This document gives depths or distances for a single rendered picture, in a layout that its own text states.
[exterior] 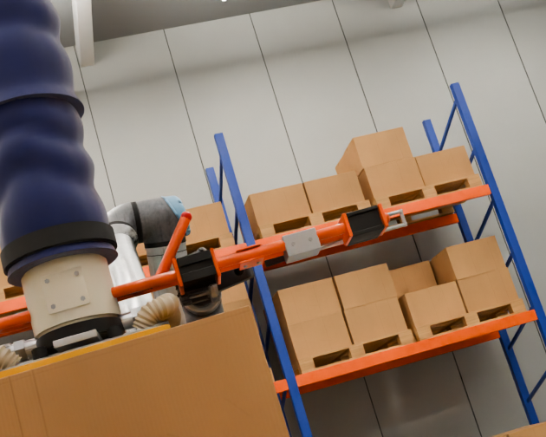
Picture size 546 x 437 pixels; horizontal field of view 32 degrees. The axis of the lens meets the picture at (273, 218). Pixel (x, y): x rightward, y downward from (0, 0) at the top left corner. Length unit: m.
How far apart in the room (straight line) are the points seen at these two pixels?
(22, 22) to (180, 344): 0.75
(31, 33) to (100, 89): 9.43
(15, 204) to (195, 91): 9.64
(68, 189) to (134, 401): 0.45
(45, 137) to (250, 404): 0.67
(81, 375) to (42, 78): 0.62
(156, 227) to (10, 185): 0.75
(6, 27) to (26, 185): 0.34
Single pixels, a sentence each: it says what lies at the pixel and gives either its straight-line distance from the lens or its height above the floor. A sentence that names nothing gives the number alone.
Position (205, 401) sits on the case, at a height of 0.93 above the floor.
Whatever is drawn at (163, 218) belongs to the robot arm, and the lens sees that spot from 2.55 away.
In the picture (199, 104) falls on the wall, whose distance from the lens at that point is 11.37.
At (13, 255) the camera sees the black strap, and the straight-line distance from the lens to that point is 1.84.
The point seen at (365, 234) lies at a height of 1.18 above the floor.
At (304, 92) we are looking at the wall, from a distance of 11.63.
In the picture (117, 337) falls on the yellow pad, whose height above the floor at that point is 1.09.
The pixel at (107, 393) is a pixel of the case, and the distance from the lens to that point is 1.66.
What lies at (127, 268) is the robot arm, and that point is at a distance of 2.36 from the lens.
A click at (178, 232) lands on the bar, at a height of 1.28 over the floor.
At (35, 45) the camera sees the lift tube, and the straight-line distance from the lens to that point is 1.97.
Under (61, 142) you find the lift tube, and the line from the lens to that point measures 1.90.
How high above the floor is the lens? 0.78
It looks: 15 degrees up
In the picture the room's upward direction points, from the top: 17 degrees counter-clockwise
